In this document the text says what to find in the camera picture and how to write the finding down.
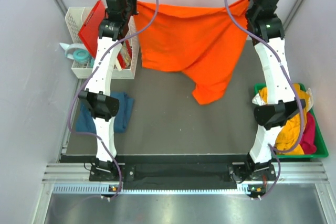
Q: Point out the orange t shirt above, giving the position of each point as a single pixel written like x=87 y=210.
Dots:
x=201 y=42

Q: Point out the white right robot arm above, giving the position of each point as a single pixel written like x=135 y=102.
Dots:
x=269 y=43

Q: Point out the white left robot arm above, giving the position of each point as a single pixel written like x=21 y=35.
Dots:
x=96 y=95

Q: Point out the red plastic board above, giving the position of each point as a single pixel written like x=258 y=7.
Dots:
x=89 y=32

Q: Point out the white perforated organizer basket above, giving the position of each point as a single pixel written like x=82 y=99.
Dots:
x=74 y=19

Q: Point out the red patterned booklet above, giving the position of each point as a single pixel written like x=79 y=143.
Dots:
x=125 y=55

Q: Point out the yellow t shirt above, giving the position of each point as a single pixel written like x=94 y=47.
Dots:
x=289 y=134

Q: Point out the folded blue t shirt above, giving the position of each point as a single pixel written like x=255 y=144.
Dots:
x=85 y=123

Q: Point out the magenta t shirt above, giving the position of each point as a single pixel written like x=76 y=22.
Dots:
x=307 y=141

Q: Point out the green plastic bin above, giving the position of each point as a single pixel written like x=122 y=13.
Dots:
x=319 y=142

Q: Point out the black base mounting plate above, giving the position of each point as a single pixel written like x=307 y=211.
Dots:
x=209 y=171

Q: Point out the grey slotted cable duct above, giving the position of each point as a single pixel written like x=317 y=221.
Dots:
x=108 y=189

